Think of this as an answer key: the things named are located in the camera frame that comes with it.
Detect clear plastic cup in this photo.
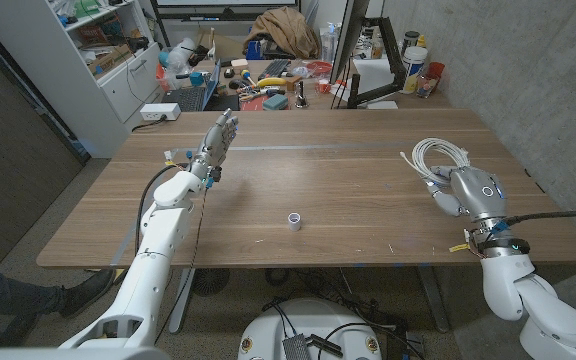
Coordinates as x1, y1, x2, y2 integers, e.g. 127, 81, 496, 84
416, 74, 439, 99

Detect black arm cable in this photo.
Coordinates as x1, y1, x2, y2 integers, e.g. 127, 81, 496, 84
132, 163, 190, 254
502, 208, 576, 228

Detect black round grille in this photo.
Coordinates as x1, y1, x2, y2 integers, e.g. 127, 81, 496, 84
192, 268, 231, 298

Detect white canister with lid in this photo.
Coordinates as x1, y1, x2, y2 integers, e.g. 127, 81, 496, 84
400, 45, 429, 95

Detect white power strip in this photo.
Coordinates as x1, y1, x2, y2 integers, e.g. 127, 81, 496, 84
139, 102, 182, 122

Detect white Ethernet cable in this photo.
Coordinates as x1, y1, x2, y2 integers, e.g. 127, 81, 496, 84
399, 137, 471, 188

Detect red cup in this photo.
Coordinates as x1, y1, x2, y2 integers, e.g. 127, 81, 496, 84
426, 61, 446, 82

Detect black computer monitor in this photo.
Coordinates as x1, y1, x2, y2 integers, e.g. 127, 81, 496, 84
329, 0, 371, 85

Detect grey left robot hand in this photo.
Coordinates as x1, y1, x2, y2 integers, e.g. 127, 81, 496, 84
187, 108, 240, 183

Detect red bowl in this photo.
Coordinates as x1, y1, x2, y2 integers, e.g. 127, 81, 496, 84
305, 60, 334, 77

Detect yellow banana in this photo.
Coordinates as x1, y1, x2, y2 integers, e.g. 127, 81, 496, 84
256, 76, 288, 89

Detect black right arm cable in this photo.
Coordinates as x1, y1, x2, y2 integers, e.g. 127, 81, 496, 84
502, 208, 576, 228

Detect clear plastic bag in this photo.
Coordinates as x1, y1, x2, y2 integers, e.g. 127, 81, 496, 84
157, 37, 200, 91

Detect white shelf cabinet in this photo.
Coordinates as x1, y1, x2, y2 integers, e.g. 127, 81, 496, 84
0, 0, 165, 159

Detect black lidded canister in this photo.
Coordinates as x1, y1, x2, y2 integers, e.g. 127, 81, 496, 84
402, 30, 421, 54

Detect white robot torso base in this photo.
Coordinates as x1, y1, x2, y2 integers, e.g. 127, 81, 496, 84
237, 298, 383, 360

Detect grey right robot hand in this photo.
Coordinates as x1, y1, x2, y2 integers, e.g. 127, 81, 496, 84
425, 164, 509, 224

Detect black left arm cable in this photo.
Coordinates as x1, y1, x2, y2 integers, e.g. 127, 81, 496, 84
132, 163, 190, 254

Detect brown jacket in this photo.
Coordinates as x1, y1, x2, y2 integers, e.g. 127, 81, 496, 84
242, 6, 322, 60

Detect person's leg with black shoe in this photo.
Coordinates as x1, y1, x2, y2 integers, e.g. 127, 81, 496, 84
0, 263, 117, 349

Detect black keyboard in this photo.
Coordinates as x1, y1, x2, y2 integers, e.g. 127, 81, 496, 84
257, 58, 292, 81

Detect teal box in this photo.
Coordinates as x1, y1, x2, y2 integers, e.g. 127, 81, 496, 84
262, 93, 290, 111

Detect open black laptop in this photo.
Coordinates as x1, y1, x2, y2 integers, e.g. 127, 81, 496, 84
160, 58, 223, 113

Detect grey metal table leg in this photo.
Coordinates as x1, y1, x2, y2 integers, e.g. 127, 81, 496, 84
167, 268, 197, 335
415, 264, 451, 334

